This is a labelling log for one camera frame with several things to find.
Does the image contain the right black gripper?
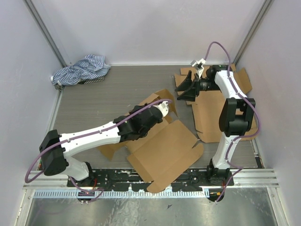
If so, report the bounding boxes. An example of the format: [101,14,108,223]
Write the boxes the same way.
[174,71,220,102]

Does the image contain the brown cardboard box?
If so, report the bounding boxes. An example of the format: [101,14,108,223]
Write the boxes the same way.
[98,103,204,194]

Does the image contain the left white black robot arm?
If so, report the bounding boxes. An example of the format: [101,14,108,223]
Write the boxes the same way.
[40,101,169,187]

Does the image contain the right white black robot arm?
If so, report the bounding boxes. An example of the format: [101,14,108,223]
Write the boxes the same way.
[174,65,257,186]

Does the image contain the stacked brown cardboard blanks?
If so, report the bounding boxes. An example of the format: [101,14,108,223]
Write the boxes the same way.
[174,64,257,143]

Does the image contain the blue striped crumpled cloth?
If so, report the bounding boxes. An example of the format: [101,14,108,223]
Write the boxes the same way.
[50,55,111,90]

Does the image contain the slotted grey cable duct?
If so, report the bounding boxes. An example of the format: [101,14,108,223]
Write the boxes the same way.
[33,188,209,199]

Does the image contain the aluminium frame rail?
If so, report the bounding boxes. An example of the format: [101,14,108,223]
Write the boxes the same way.
[233,169,279,188]

